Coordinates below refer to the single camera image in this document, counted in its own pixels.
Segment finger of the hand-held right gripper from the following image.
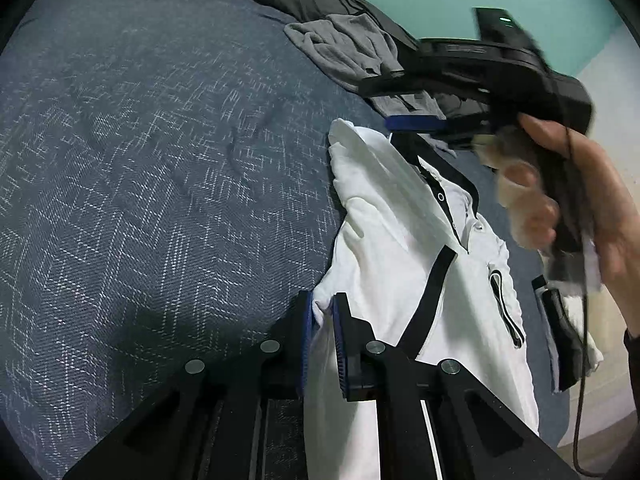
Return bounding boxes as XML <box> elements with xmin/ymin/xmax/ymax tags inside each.
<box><xmin>385</xmin><ymin>107</ymin><xmax>496</xmax><ymax>150</ymax></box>
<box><xmin>359</xmin><ymin>71</ymin><xmax>436</xmax><ymax>98</ymax></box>

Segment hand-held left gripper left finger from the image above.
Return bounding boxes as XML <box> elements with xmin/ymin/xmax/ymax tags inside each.
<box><xmin>62</xmin><ymin>290</ymin><xmax>313</xmax><ymax>480</ymax></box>

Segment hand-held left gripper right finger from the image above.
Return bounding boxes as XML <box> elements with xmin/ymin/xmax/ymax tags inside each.
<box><xmin>332</xmin><ymin>292</ymin><xmax>581</xmax><ymax>480</ymax></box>

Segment white polo shirt black trim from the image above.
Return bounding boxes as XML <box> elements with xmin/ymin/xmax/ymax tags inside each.
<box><xmin>302</xmin><ymin>118</ymin><xmax>541</xmax><ymax>480</ymax></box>

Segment person's right forearm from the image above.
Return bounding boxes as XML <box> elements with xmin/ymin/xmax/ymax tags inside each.
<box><xmin>622</xmin><ymin>327</ymin><xmax>640</xmax><ymax>411</ymax></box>

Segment person's right hand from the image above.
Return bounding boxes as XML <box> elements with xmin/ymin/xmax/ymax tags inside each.
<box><xmin>482</xmin><ymin>115</ymin><xmax>640</xmax><ymax>333</ymax></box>

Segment crumpled grey garment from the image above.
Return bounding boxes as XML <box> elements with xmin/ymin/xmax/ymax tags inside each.
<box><xmin>284</xmin><ymin>13</ymin><xmax>456</xmax><ymax>153</ymax></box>

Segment folded black garment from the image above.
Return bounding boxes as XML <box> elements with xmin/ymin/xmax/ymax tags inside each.
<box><xmin>542</xmin><ymin>290</ymin><xmax>583</xmax><ymax>391</ymax></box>

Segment cream bed headboard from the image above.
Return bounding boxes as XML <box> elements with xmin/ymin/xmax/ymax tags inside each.
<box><xmin>550</xmin><ymin>260</ymin><xmax>640</xmax><ymax>456</ymax></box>

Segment black cable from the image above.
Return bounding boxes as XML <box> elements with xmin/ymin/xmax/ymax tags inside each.
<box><xmin>562</xmin><ymin>127</ymin><xmax>608</xmax><ymax>478</ymax></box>

